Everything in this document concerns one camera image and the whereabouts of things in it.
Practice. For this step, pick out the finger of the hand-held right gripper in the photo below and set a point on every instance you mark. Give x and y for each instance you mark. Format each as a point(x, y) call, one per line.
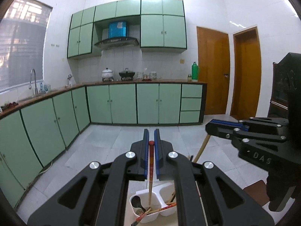
point(221, 130)
point(265, 123)

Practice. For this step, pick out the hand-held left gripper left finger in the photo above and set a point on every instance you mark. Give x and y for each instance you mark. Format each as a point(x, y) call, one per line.
point(108, 188)

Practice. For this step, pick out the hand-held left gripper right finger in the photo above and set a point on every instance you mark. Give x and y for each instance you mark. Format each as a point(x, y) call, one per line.
point(188, 188)

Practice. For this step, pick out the tan wooden chopstick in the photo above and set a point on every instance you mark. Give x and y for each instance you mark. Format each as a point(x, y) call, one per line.
point(172, 196)
point(202, 147)

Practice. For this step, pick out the white two-compartment utensil holder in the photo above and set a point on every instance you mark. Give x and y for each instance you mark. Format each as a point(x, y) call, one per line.
point(162, 190)

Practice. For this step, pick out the black spoon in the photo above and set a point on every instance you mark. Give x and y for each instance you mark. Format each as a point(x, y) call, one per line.
point(136, 202)

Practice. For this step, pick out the brown wooden stool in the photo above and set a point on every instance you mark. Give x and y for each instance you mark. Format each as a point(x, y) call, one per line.
point(256, 190)

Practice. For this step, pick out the dark wooden cabinet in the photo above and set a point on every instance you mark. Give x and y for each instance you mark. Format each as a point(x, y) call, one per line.
point(285, 80)

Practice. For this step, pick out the wooden door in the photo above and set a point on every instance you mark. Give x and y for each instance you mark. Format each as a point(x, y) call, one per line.
point(212, 75)
point(247, 75)

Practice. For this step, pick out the small jar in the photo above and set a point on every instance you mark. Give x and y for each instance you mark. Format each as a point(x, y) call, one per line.
point(189, 77)

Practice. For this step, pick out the green thermos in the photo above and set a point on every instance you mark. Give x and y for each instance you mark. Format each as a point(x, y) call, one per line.
point(195, 71)

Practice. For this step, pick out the green lower kitchen cabinets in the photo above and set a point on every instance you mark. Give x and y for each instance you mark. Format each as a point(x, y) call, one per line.
point(122, 103)

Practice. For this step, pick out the green kitchen cabinets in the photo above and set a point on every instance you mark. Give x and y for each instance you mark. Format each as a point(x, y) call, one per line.
point(162, 30)
point(122, 103)

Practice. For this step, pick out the glass jar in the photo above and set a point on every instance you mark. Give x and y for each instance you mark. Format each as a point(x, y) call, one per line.
point(140, 75)
point(153, 75)

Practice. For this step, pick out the black wok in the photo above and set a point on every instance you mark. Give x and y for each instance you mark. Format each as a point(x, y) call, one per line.
point(127, 73)

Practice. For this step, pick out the white cooking pot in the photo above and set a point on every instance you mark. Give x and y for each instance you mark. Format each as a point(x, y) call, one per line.
point(107, 74)

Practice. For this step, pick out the green upper kitchen cabinets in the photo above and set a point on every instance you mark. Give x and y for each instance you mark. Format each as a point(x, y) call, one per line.
point(162, 30)

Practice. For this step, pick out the metal kitchen faucet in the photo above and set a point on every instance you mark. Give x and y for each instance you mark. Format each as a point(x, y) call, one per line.
point(35, 80)

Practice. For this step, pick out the metal range hood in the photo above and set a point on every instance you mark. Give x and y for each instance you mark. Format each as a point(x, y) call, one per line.
point(117, 42)

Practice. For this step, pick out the blue hood chimney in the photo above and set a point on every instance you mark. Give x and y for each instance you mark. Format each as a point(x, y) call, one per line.
point(117, 29)

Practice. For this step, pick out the window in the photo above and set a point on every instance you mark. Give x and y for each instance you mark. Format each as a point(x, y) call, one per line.
point(25, 51)

